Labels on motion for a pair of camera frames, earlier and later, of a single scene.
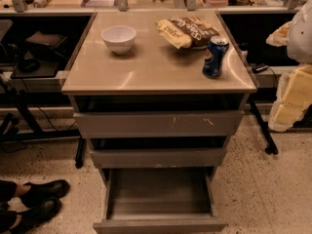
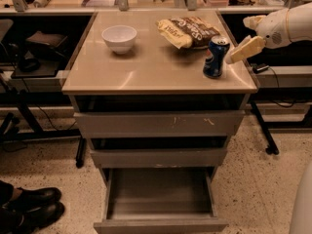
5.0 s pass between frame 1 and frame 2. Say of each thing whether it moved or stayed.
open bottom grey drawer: stayed
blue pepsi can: stayed
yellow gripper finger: moved
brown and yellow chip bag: stayed
